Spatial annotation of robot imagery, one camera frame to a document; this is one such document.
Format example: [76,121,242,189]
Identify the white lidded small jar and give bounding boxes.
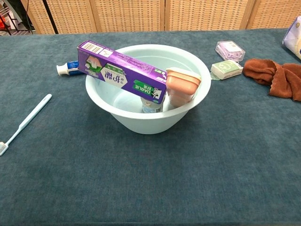
[141,97,163,113]

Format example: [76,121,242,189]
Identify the cream pink toothbrush case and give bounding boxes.
[166,67,202,108]

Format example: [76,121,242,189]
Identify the purple toothpaste box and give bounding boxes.
[77,40,168,105]

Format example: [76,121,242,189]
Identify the light blue plastic basin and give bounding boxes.
[85,44,213,135]

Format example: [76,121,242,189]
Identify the white blue toothpaste tube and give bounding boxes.
[56,60,83,76]

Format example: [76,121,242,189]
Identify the clear purple floss pick box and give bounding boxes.
[215,40,246,61]

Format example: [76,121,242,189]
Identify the brown towel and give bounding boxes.
[243,58,301,102]

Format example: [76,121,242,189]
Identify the teal tablecloth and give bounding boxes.
[0,28,301,226]

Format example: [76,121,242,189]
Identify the wicker folding screen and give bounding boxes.
[21,0,301,35]

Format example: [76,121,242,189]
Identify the light blue toothbrush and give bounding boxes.
[0,94,52,157]

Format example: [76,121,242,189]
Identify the black stand pole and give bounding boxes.
[42,0,59,34]

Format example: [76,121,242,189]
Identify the metal storage rack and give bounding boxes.
[0,0,36,36]

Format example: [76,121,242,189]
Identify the purple white tissue pack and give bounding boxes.
[282,17,301,59]

